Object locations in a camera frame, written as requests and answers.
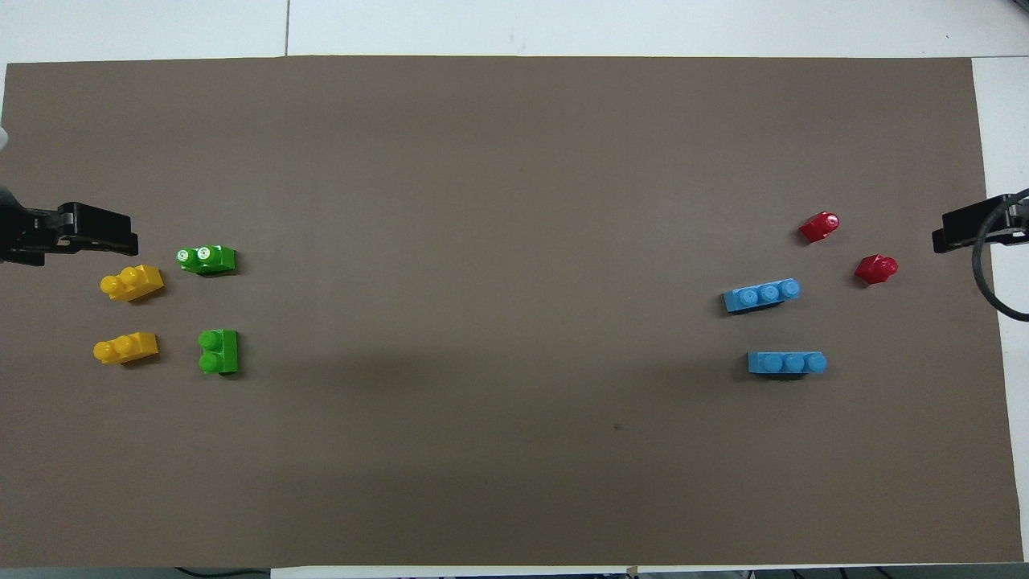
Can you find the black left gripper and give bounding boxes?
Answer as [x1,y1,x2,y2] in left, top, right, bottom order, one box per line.
[0,185,140,267]

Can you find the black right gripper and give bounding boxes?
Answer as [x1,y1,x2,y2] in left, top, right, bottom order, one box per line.
[932,195,1029,255]

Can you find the plain green two-stud brick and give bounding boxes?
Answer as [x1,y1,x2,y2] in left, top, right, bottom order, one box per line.
[198,329,240,376]

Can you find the blue three-stud brick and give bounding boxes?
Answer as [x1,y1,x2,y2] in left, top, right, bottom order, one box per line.
[747,351,828,376]
[723,277,801,314]

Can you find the yellow two-stud brick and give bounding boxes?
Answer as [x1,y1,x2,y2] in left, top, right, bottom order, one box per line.
[92,331,160,366]
[100,265,166,303]

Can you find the red single-stud brick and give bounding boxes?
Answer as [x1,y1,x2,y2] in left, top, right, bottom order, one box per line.
[854,254,900,285]
[798,211,842,244]

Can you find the green brick with printed studs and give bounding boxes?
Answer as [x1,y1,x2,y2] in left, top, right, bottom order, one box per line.
[176,244,237,277]

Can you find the brown table mat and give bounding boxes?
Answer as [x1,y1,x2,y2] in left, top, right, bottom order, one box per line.
[0,55,1024,569]

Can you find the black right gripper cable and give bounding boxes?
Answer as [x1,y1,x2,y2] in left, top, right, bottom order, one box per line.
[971,189,1029,323]

